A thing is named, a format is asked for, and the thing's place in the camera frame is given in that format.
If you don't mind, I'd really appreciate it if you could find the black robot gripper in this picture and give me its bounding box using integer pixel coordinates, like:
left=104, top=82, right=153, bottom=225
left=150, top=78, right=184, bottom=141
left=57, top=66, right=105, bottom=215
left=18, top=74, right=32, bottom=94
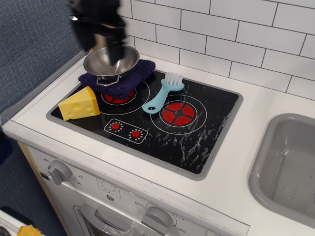
left=68, top=0, right=126, bottom=65

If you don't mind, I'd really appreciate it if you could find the yellow toy cheese wedge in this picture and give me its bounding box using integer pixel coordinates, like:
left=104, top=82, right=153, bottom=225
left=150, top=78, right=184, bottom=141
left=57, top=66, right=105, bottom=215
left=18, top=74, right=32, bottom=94
left=58, top=86, right=100, bottom=121

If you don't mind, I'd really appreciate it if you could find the light blue dish brush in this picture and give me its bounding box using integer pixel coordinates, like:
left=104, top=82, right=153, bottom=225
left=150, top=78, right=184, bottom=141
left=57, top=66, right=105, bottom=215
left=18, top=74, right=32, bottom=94
left=142, top=72, right=185, bottom=114

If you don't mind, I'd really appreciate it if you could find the dark blue folded cloth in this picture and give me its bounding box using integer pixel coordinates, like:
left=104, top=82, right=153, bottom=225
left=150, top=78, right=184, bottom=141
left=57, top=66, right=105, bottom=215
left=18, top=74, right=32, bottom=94
left=78, top=59, right=157, bottom=99

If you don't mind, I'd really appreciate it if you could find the black toy stove top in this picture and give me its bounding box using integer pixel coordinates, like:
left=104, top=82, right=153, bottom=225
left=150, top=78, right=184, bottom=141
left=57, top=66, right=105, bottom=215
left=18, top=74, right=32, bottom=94
left=47, top=71, right=243, bottom=180

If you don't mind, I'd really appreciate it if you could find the grey left oven knob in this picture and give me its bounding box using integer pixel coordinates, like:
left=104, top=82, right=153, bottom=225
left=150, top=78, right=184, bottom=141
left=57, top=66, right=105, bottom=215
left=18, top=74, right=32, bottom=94
left=48, top=160, right=72, bottom=185

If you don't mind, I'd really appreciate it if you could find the grey oven knob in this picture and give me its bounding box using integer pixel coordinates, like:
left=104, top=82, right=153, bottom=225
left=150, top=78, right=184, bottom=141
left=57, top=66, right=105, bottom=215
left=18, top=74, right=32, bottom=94
left=48, top=160, right=72, bottom=185
left=141, top=206, right=173, bottom=236

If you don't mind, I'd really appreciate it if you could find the grey right oven knob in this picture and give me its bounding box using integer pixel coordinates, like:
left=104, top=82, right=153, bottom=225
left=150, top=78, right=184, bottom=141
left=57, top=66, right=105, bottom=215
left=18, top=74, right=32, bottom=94
left=141, top=206, right=173, bottom=236

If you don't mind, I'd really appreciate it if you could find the yellow object at bottom left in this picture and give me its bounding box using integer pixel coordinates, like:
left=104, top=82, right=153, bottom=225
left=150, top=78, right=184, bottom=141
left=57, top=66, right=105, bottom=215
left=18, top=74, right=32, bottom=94
left=17, top=225, right=43, bottom=236

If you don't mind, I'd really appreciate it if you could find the grey sink basin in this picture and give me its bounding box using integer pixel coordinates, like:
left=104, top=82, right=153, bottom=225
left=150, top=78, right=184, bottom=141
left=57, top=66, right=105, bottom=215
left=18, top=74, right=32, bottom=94
left=249, top=114, right=315, bottom=228

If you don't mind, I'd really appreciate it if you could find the wooden side post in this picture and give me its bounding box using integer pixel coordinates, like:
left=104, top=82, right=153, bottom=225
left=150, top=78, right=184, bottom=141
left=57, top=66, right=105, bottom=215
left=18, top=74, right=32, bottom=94
left=91, top=23, right=116, bottom=51

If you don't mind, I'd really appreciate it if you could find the stainless steel bowl with handles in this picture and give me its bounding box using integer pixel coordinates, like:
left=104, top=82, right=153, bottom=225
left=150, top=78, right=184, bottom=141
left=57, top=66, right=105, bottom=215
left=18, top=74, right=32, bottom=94
left=83, top=46, right=140, bottom=87

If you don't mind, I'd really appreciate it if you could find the silver oven door handle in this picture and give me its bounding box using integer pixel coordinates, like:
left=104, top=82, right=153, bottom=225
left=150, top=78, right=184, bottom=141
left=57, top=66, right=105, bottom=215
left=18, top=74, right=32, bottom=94
left=80, top=204, right=133, bottom=236

